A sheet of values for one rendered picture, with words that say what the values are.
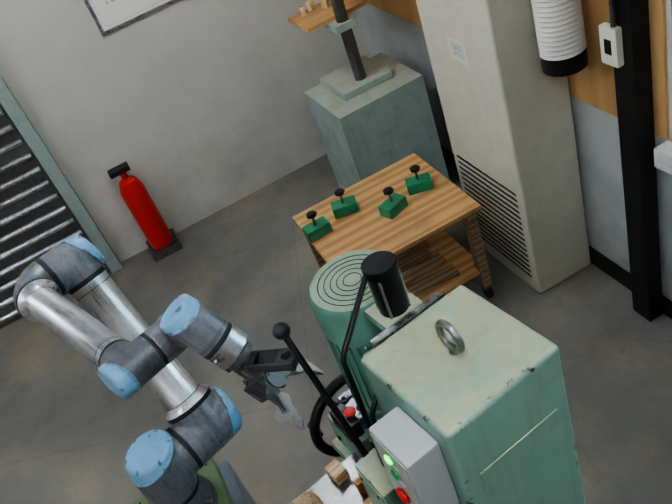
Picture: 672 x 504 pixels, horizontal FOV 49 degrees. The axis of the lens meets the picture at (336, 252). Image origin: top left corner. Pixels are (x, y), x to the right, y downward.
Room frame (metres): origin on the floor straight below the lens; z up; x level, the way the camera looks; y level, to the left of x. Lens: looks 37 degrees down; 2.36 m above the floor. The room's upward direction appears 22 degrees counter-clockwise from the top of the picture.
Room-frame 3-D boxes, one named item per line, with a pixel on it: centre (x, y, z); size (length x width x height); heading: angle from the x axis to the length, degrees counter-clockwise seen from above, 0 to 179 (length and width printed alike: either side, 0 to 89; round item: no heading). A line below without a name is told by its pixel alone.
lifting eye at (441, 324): (0.78, -0.11, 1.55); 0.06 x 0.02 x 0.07; 21
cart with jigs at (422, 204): (2.60, -0.24, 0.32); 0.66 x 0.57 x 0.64; 101
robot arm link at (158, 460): (1.45, 0.68, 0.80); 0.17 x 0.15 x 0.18; 122
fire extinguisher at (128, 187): (3.84, 0.95, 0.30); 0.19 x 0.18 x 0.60; 12
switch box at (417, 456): (0.70, 0.01, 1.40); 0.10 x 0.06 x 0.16; 21
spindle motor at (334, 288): (1.05, -0.01, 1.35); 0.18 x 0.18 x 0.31
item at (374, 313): (0.92, -0.06, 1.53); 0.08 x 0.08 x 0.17; 21
